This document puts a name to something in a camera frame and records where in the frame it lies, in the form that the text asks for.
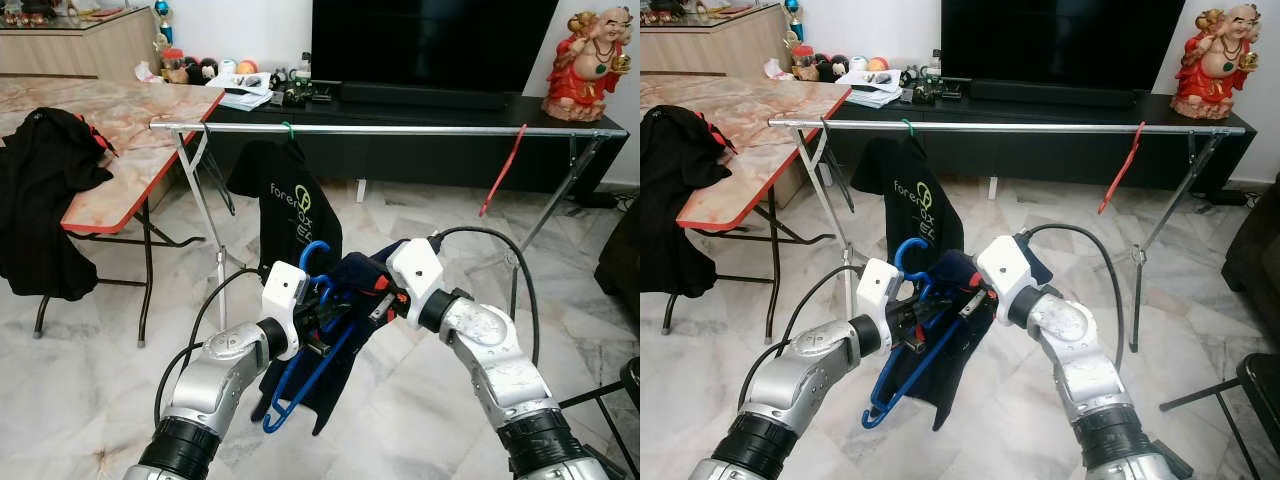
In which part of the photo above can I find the navy garment with red stripe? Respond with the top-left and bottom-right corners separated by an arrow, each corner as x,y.
257,238 -> 413,437
870,245 -> 1053,433

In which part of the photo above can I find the blue plastic clothes hanger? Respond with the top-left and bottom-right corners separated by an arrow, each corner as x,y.
262,239 -> 373,434
862,237 -> 966,431

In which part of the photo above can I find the red plastic clothes hanger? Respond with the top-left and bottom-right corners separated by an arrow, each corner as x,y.
1097,121 -> 1147,216
477,123 -> 529,219

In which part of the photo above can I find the black printed T-shirt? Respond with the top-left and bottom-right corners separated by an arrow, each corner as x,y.
228,137 -> 344,283
850,135 -> 966,271

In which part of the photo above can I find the black television console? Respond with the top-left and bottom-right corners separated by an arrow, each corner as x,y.
205,88 -> 631,193
830,85 -> 1259,191

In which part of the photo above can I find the silver metal clothes rack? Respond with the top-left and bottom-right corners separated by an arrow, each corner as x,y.
768,116 -> 1248,353
150,119 -> 629,333

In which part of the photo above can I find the black soundbar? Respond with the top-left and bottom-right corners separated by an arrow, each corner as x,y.
968,79 -> 1136,109
339,82 -> 507,112

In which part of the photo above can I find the white paper stack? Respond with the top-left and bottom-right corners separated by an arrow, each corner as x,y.
217,72 -> 275,112
846,70 -> 904,109

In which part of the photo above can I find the marble pattern folding table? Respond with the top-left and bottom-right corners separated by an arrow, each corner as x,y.
640,75 -> 853,346
0,77 -> 227,347

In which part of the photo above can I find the black flat screen television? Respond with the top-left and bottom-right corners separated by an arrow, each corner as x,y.
310,0 -> 561,97
940,0 -> 1189,93

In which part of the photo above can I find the black shirt with red trim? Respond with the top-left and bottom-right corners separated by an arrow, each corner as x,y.
640,104 -> 736,298
0,107 -> 117,302

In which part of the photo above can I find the red laughing Buddha statue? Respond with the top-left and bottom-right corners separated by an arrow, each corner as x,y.
541,4 -> 634,124
1170,2 -> 1263,121

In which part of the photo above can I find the wooden sideboard with glass top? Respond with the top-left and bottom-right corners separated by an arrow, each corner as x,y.
640,6 -> 789,79
0,8 -> 159,81

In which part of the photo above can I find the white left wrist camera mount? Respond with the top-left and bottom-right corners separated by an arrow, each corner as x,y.
857,257 -> 904,358
261,261 -> 307,362

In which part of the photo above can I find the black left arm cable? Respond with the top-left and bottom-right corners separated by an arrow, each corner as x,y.
154,267 -> 267,429
738,265 -> 863,411

